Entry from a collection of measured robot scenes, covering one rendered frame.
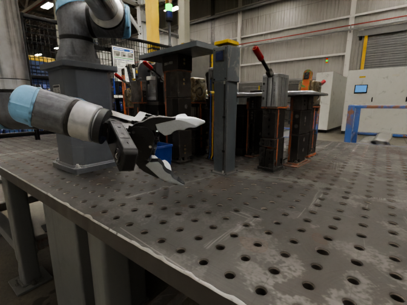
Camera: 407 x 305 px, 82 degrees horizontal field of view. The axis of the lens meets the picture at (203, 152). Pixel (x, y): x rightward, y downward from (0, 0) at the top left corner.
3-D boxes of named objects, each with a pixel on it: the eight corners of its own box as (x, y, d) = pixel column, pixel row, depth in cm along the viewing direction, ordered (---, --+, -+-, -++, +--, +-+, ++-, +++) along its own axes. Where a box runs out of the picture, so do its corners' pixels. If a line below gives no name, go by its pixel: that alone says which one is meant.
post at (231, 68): (238, 172, 88) (241, 48, 79) (225, 177, 83) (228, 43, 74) (222, 168, 93) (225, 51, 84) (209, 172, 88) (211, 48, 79)
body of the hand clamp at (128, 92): (139, 140, 165) (137, 89, 158) (131, 141, 160) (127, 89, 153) (135, 140, 169) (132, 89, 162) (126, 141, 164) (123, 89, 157)
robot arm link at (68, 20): (67, 42, 94) (63, 5, 91) (102, 43, 95) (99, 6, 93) (51, 33, 82) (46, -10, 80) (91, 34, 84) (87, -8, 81)
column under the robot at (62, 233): (88, 350, 92) (68, 192, 79) (56, 310, 110) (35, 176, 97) (149, 299, 116) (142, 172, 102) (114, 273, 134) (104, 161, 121)
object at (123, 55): (136, 83, 219) (134, 48, 213) (113, 81, 203) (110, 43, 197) (135, 83, 220) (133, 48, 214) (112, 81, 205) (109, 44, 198)
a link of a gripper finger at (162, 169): (186, 172, 55) (160, 143, 52) (184, 187, 50) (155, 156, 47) (176, 178, 56) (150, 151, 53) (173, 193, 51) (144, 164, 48)
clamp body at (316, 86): (319, 155, 120) (326, 81, 113) (308, 160, 110) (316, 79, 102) (298, 152, 127) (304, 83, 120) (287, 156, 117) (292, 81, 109)
